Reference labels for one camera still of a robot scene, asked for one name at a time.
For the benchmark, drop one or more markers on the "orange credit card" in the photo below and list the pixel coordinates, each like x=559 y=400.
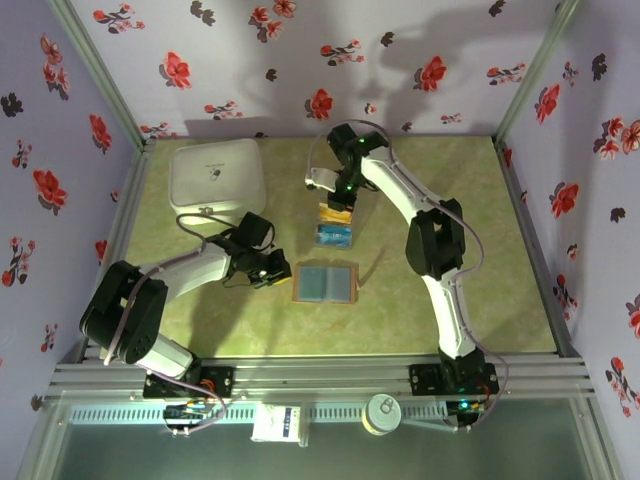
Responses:
x=336 y=216

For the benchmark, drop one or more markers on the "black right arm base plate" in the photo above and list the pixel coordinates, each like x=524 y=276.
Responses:
x=425 y=380

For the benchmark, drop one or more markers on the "brown tray with clear lid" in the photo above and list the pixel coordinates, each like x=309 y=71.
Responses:
x=325 y=283

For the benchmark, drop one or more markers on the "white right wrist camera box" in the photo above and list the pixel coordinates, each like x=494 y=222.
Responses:
x=321 y=177

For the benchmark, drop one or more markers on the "silver tin can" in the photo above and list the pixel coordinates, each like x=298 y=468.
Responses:
x=382 y=414

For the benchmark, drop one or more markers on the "clear plastic tray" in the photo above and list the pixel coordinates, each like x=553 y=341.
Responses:
x=357 y=240

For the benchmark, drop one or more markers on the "blue rectangular packet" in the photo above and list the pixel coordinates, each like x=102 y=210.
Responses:
x=335 y=234

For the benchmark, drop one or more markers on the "electronics board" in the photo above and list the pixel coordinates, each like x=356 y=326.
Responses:
x=465 y=411
x=186 y=414

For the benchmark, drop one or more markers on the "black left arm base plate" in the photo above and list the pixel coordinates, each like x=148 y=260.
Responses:
x=220 y=381

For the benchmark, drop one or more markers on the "aluminium frame post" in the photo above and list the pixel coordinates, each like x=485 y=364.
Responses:
x=540 y=70
x=95 y=70

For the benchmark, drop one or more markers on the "wide aluminium frame rail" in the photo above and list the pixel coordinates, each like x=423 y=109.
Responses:
x=320 y=377

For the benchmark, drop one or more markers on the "white square lidded box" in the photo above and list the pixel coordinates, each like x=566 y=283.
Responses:
x=217 y=177

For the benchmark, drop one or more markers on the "white paper box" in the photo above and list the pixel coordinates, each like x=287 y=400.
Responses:
x=275 y=424

